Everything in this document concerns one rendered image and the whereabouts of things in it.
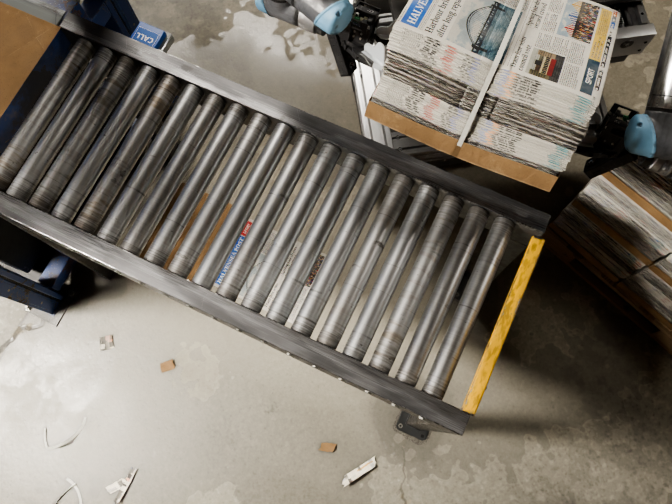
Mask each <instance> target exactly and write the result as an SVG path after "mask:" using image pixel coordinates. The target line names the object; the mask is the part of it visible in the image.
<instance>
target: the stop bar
mask: <svg viewBox="0 0 672 504"><path fill-rule="evenodd" d="M544 243H545V240H544V239H543V238H541V237H538V236H536V235H533V236H532V237H531V239H530V242H529V244H528V247H527V249H526V252H525V254H524V257H523V259H522V261H521V264H520V266H519V269H518V271H517V274H516V276H515V278H514V281H513V283H512V286H511V288H510V291H509V293H508V296H507V298H506V300H505V303H504V305H503V308H502V310H501V313H500V315H499V318H498V320H497V322H496V325H495V327H494V330H493V332H492V335H491V337H490V340H489V342H488V344H487V347H486V349H485V352H484V354H483V357H482V359H481V361H480V364H479V366H478V369H477V371H476V374H475V376H474V379H473V381H472V383H471V386H470V388H469V391H468V393H467V396H466V398H465V401H464V403H463V405H462V408H461V412H463V413H465V414H467V415H470V416H472V417H473V416H475V414H476V411H477V409H478V406H479V404H480V401H481V399H482V396H483V394H484V391H485V390H486V389H487V387H488V386H487V384H488V381H489V379H490V376H491V374H492V372H493V369H494V367H495V364H496V362H497V359H498V357H499V354H500V352H501V349H502V347H503V344H504V342H505V339H506V337H507V334H508V332H509V329H510V327H511V324H512V322H513V319H514V317H515V314H516V312H517V310H518V307H519V305H520V302H521V300H522V297H523V295H524V292H525V290H526V287H527V285H528V282H529V280H530V277H531V275H532V272H533V270H534V268H535V267H536V266H537V264H536V262H537V260H538V257H539V255H540V252H541V250H542V247H543V245H544Z"/></svg>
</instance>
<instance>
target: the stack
mask: <svg viewBox="0 0 672 504"><path fill-rule="evenodd" d="M638 159H639V156H637V160H635V161H633V162H630V163H628V164H625V165H623V166H621V167H618V168H616V169H614V170H611V171H610V172H611V173H612V174H613V175H615V176H616V177H617V178H618V179H620V180H621V181H622V182H623V183H625V184H626V185H627V186H629V187H630V188H631V189H632V190H634V191H635V192H636V193H637V194H639V195H640V196H641V197H643V198H644V199H645V200H646V201H648V202H649V203H650V204H651V205H653V206H654V207H655V208H656V209H658V210H659V211H660V212H661V213H663V214H664V215H665V216H666V217H667V218H669V219H670V220H671V221H672V179H670V178H667V177H665V176H662V175H660V174H657V173H655V172H652V171H650V170H647V169H646V168H644V167H642V166H639V165H638ZM583 188H584V189H583ZM583 188H582V189H583V190H582V189H581V190H582V191H583V192H582V191H581V190H580V191H579V192H578V193H577V194H576V195H575V196H574V197H573V198H574V199H573V198H572V200H571V201H570V202H569V203H568V204H567V205H566V206H565V207H564V208H563V209H562V210H561V211H562V212H561V211H560V212H561V213H560V212H559V214H558V215H557V216H556V217H555V218H554V220H553V221H552V222H551V223H553V224H554V225H556V226H557V227H558V228H559V229H560V230H562V231H563V232H564V233H565V234H566V235H568V236H569V237H570V238H571V239H572V240H574V241H575V242H576V243H577V244H578V245H579V246H581V247H582V248H583V249H584V250H585V251H586V252H588V253H589V254H590V255H591V256H592V257H593V258H594V259H596V260H597V261H598V262H599V263H600V264H601V265H602V266H604V267H605V268H606V269H607V270H608V271H609V272H610V273H612V274H613V275H614V276H615V277H616V278H617V279H620V278H622V279H623V278H624V279H623V280H622V281H621V282H622V283H623V284H624V285H625V286H627V287H628V288H629V289H630V290H632V291H633V292H634V293H635V294H637V295H638V296H639V297H640V298H641V299H643V300H644V301H645V302H646V303H647V304H649V305H650V306H651V307H652V308H653V309H655V310H656V311H657V312H658V313H659V314H661V315H662V316H663V317H664V318H665V319H666V320H668V321H669V322H670V323H671V324H672V287H671V286H669V285H668V284H667V283H666V282H665V281H663V280H662V279H661V278H660V277H659V276H657V275H656V274H655V273H654V272H652V271H651V270H650V269H649V268H648V267H649V266H650V265H651V264H650V265H648V266H646V265H645V264H644V263H643V262H641V261H640V260H639V259H638V258H637V257H635V256H634V255H633V254H632V253H630V252H629V251H628V250H627V249H626V248H624V247H623V246H622V245H621V244H619V243H618V242H617V241H616V240H614V239H613V238H612V237H611V236H610V235H608V234H607V233H606V232H605V231H603V230H602V229H601V228H600V227H598V226H597V225H596V224H595V223H594V222H592V221H591V220H590V219H589V218H587V217H586V216H585V215H584V214H583V213H581V212H580V211H579V210H578V209H576V208H575V207H574V206H573V205H571V204H572V203H573V202H574V200H576V201H578V202H579V203H580V204H581V205H583V206H584V207H585V208H586V209H588V210H589V211H590V212H592V213H593V214H594V215H595V216H597V217H598V218H599V219H600V220H602V221H603V222H604V223H605V224H607V225H608V226H609V227H611V228H612V229H613V230H614V231H616V232H617V233H618V234H619V235H620V236H622V237H623V238H624V239H625V240H627V241H628V242H629V243H630V244H632V245H633V246H634V247H635V248H636V249H638V250H639V251H640V252H641V253H642V254H644V255H645V256H646V257H647V258H648V259H650V260H651V261H655V260H657V259H658V258H659V259H658V260H657V261H656V262H655V263H654V264H653V265H655V266H656V267H658V268H659V269H660V270H661V271H663V272H664V273H665V274H666V275H668V276H669V277H670V278H671V279H672V232H671V231H670V230H668V229H667V228H666V227H665V226H663V225H662V224H661V223H660V222H658V221H657V220H656V219H655V218H653V217H652V216H651V215H650V214H649V213H647V212H646V211H645V210H644V209H642V208H641V207H640V206H639V205H637V204H636V203H635V202H634V201H633V200H631V199H630V198H629V197H628V196H626V195H625V194H624V193H623V192H621V191H620V190H619V189H618V188H617V187H615V186H614V185H613V184H612V183H610V182H609V181H608V180H607V179H605V178H604V177H603V176H602V175H599V176H597V177H595V178H592V179H591V180H590V181H589V182H588V183H587V184H586V185H585V186H584V187H583ZM551 223H550V224H551ZM550 224H549V225H550ZM541 238H543V239H544V240H545V243H544V246H545V247H546V248H547V249H549V250H550V251H551V252H552V253H553V254H554V255H556V256H557V257H558V258H559V259H560V260H561V261H563V262H564V263H565V264H566V265H567V266H568V267H570V268H571V269H572V270H573V271H574V272H575V273H577V274H578V275H579V276H580V277H581V278H582V279H583V280H585V281H586V282H587V283H588V284H589V285H590V286H592V287H593V288H594V289H595V290H596V291H597V292H599V293H600V294H601V295H602V296H603V297H604V298H606V299H607V300H608V301H609V302H610V303H611V304H613V305H614V306H615V307H616V308H617V309H618V310H620V311H621V312H622V313H623V314H624V315H625V316H627V317H628V318H629V319H630V320H631V321H632V322H634V323H635V324H636V325H637V326H638V327H639V328H640V329H642V330H643V331H644V332H645V333H646V334H647V335H649V336H650V337H651V338H652V339H653V340H654V341H656V342H657V343H658V344H659V345H660V346H661V347H663V348H664V349H665V350H666V351H667V352H668V353H670V354H671V355H672V331H671V330H670V329H669V328H668V327H666V326H665V325H664V324H663V323H662V322H660V321H659V320H658V319H657V318H656V317H654V316H653V315H652V314H651V313H650V312H648V311H647V310H646V309H645V308H644V307H642V306H641V305H640V304H639V303H638V302H636V301H635V300H634V299H633V298H632V297H630V296H629V295H628V294H627V293H626V292H624V291H623V290H622V289H621V288H620V287H618V286H617V285H616V284H618V283H617V282H618V281H616V282H613V281H612V280H611V279H610V278H608V277H607V276H606V275H605V274H604V273H603V272H601V271H600V270H599V269H598V268H597V267H596V266H594V265H593V264H592V263H591V262H590V261H589V260H587V259H586V258H585V257H584V256H583V255H582V254H580V253H579V252H578V251H577V250H576V249H575V248H574V247H572V246H571V245H570V244H569V243H568V242H567V241H565V240H564V239H563V238H562V237H561V236H560V235H558V234H557V233H556V232H555V231H554V230H553V229H551V228H550V227H549V226H547V228H546V231H545V233H544V234H543V235H542V236H541ZM575 258H576V259H577V260H578V261H580V262H581V263H582V264H583V265H584V266H585V267H587V268H588V269H589V270H590V271H591V272H592V273H594V274H595V275H596V276H597V277H598V278H599V279H601V280H602V281H603V282H604V283H605V284H606V285H608V286H609V287H610V288H611V289H612V290H614V291H615V292H616V293H617V294H618V295H619V296H621V297H622V298H623V299H624V300H625V301H626V302H628V303H629V304H630V305H631V306H632V307H633V308H635V309H636V310H637V311H638V312H639V313H640V314H642V315H643V316H644V317H645V318H646V319H648V320H649V321H650V322H651V323H652V324H653V325H655V326H656V327H657V328H656V329H655V328H654V327H653V326H652V325H651V324H650V323H648V322H647V321H646V320H645V319H644V318H643V317H641V316H640V315H639V314H638V313H637V312H635V311H634V310H633V309H632V308H631V307H630V306H628V305H627V304H626V303H625V302H624V301H623V300H621V299H620V298H619V297H618V296H617V295H616V294H614V293H613V292H612V291H611V290H610V289H609V288H607V287H606V286H605V285H604V284H603V283H602V282H600V281H599V280H598V279H597V278H596V277H595V276H593V275H592V274H591V273H590V272H589V271H588V270H586V269H585V268H584V267H583V266H582V265H580V264H579V263H578V262H577V261H576V260H575ZM653 265H651V266H653Z"/></svg>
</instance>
